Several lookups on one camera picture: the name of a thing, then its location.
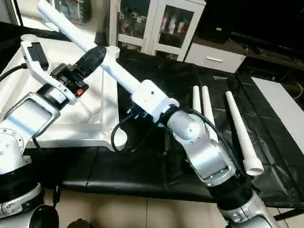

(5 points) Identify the white plastic table leg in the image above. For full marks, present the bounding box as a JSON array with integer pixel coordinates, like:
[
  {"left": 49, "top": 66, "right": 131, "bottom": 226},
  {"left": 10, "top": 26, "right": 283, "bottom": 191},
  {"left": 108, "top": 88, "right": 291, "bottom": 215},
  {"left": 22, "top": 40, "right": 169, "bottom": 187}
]
[
  {"left": 201, "top": 86, "right": 220, "bottom": 143},
  {"left": 37, "top": 0, "right": 143, "bottom": 95},
  {"left": 192, "top": 85, "right": 203, "bottom": 114},
  {"left": 225, "top": 91, "right": 265, "bottom": 177}
]

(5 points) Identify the white plastic table top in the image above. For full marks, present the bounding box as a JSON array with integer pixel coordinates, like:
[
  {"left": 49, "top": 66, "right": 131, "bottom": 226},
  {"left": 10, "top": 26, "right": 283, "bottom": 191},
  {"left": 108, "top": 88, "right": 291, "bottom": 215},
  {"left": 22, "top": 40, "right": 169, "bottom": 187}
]
[{"left": 0, "top": 34, "right": 129, "bottom": 152}]

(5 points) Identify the black work mat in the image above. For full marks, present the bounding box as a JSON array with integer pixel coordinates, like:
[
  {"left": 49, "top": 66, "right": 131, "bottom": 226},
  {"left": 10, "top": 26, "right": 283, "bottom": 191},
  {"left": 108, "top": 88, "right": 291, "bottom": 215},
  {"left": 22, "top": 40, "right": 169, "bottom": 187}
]
[{"left": 0, "top": 21, "right": 304, "bottom": 209}]

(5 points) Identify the storage rack with items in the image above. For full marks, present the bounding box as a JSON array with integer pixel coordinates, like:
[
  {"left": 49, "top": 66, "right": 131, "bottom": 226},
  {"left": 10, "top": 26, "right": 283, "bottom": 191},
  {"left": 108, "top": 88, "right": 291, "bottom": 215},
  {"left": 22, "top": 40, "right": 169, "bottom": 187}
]
[{"left": 50, "top": 0, "right": 93, "bottom": 23}]

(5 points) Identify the white glass door cabinet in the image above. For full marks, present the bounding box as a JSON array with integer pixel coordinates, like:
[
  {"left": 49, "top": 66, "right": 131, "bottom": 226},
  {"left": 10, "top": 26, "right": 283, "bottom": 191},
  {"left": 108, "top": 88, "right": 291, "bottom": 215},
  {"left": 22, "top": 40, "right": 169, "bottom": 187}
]
[{"left": 109, "top": 0, "right": 206, "bottom": 61}]

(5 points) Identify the white drawer unit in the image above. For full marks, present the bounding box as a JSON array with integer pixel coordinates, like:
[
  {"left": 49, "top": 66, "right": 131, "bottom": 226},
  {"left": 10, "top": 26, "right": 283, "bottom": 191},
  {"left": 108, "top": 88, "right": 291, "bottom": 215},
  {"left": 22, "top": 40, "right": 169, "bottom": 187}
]
[{"left": 184, "top": 36, "right": 239, "bottom": 73}]

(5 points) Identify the white flat panel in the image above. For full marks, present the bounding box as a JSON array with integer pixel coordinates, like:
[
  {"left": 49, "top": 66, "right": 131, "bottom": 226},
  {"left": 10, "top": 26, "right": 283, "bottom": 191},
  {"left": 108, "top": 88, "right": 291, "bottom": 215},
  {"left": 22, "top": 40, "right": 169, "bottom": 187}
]
[{"left": 251, "top": 76, "right": 304, "bottom": 155}]

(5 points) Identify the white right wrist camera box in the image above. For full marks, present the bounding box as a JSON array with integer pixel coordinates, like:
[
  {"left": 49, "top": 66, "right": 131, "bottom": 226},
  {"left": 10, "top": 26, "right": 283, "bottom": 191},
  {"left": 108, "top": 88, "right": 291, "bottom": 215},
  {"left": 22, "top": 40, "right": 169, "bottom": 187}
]
[{"left": 130, "top": 79, "right": 181, "bottom": 125}]

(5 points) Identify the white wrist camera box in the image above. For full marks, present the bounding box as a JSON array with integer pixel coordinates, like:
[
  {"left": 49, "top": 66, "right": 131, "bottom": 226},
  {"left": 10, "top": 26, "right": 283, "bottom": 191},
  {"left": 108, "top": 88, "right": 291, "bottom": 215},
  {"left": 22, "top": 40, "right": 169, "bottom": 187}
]
[
  {"left": 130, "top": 79, "right": 181, "bottom": 125},
  {"left": 20, "top": 41, "right": 79, "bottom": 103}
]

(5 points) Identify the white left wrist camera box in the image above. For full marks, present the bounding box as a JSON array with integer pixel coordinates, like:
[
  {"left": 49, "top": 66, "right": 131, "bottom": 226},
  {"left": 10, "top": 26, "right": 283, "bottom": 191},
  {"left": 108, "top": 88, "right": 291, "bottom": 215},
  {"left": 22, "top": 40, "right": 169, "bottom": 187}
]
[{"left": 20, "top": 41, "right": 79, "bottom": 103}]

